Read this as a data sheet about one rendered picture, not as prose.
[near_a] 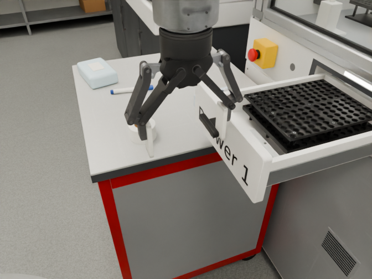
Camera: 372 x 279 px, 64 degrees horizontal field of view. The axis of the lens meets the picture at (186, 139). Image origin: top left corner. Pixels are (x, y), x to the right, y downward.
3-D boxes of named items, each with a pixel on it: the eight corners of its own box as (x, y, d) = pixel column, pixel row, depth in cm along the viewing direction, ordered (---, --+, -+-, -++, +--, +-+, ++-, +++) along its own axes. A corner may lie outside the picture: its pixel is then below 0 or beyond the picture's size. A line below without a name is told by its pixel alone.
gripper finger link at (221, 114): (216, 101, 53) (220, 99, 53) (214, 132, 58) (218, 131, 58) (224, 109, 51) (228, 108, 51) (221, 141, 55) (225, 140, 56)
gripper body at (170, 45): (164, 36, 38) (167, 101, 43) (225, 29, 40) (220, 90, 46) (149, 19, 43) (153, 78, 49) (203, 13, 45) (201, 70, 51)
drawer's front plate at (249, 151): (254, 205, 54) (264, 159, 47) (194, 119, 75) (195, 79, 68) (262, 202, 54) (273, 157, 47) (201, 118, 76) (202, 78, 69)
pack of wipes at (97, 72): (119, 83, 102) (117, 71, 99) (92, 90, 98) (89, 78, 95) (103, 67, 112) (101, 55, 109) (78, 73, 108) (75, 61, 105)
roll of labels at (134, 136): (135, 148, 75) (134, 135, 73) (125, 133, 80) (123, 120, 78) (160, 139, 78) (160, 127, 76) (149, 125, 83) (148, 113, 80)
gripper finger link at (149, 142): (151, 124, 48) (146, 125, 47) (154, 157, 52) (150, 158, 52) (146, 114, 50) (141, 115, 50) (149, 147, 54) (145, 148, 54)
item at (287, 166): (259, 190, 55) (264, 166, 51) (203, 116, 73) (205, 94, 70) (418, 142, 65) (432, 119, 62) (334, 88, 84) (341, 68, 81)
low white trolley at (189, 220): (129, 315, 115) (89, 174, 68) (104, 197, 161) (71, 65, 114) (260, 265, 131) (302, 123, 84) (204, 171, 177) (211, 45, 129)
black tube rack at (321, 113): (283, 164, 60) (290, 139, 56) (241, 117, 72) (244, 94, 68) (369, 140, 66) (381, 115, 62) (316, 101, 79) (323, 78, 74)
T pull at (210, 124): (213, 139, 56) (213, 133, 55) (198, 118, 61) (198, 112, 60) (231, 135, 57) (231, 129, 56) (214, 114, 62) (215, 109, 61)
